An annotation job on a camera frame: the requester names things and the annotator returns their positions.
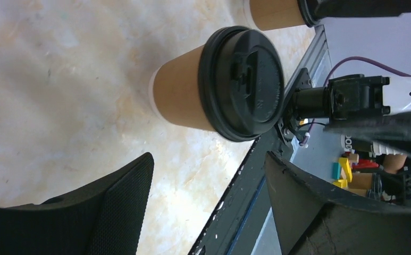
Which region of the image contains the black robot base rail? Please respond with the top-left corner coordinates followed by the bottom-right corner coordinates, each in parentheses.
top-left (188, 68), bottom-right (312, 254)

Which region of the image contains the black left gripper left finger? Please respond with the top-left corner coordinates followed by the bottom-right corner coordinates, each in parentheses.
top-left (0, 152), bottom-right (154, 254)

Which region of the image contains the brown paper coffee cup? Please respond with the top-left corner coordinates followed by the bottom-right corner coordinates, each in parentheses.
top-left (244, 0), bottom-right (305, 31)

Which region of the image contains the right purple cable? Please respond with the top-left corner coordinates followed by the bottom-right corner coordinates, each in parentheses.
top-left (298, 56), bottom-right (411, 147)

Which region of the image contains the colourful clutter beyond table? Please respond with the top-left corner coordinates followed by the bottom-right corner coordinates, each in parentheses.
top-left (340, 135), bottom-right (411, 207)

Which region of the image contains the black plastic cup lid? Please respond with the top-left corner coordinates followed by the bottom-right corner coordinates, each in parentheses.
top-left (297, 0), bottom-right (322, 28)

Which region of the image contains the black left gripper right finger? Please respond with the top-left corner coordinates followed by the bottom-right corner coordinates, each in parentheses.
top-left (264, 151), bottom-right (411, 254)

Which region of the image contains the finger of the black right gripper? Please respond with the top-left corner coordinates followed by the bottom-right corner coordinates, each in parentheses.
top-left (324, 112), bottom-right (411, 158)
top-left (312, 0), bottom-right (411, 19)

